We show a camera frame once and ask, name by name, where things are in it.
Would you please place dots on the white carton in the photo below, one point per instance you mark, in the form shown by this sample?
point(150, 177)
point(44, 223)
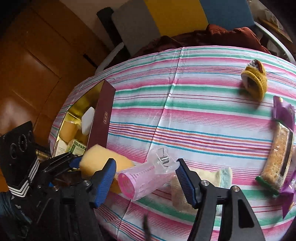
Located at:
point(60, 147)

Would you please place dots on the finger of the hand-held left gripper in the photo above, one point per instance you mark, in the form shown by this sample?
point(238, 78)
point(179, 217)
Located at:
point(60, 162)

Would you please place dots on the wooden wardrobe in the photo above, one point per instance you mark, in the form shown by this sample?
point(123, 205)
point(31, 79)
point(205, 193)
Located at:
point(46, 58)

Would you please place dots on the clear cracker packet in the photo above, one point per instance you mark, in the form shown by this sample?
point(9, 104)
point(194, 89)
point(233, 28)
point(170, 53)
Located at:
point(277, 157)

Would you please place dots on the white soap bar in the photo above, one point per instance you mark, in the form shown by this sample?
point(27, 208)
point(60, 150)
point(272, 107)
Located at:
point(87, 120)

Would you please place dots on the maroon gold-lined box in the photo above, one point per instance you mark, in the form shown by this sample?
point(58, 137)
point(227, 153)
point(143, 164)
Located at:
point(101, 115)

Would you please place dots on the grey bed rail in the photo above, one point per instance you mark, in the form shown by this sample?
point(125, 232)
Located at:
point(108, 58)
point(277, 41)

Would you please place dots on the yellow knitted toy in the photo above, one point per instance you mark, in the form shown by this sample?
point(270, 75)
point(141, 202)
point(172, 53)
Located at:
point(256, 83)

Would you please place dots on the maroon blanket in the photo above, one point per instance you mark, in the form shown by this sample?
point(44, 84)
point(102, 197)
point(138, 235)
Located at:
point(219, 34)

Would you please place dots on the person's blue jeans leg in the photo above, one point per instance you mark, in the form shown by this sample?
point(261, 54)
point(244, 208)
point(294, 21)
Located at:
point(9, 208)

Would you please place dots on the beige sponge cloth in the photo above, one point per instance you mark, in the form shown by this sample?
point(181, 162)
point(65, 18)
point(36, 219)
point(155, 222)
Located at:
point(219, 178)

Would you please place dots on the green patterned packet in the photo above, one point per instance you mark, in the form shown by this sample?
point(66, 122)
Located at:
point(77, 146)

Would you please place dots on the striped bedsheet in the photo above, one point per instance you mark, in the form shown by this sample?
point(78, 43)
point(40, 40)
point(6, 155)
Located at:
point(196, 104)

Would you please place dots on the wooden shelf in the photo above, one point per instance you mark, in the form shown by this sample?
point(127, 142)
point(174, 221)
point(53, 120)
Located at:
point(277, 29)

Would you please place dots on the grey yellow blue headboard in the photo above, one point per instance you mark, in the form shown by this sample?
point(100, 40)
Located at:
point(175, 16)

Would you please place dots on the pale yellow sponge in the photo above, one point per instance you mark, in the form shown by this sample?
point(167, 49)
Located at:
point(92, 157)

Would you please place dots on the black pole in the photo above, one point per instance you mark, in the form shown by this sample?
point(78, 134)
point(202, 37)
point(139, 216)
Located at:
point(108, 25)

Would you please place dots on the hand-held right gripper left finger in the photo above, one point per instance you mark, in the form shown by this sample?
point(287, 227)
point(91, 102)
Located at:
point(104, 183)

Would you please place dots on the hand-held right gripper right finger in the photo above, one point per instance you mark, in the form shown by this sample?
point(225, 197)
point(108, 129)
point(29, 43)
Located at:
point(186, 183)

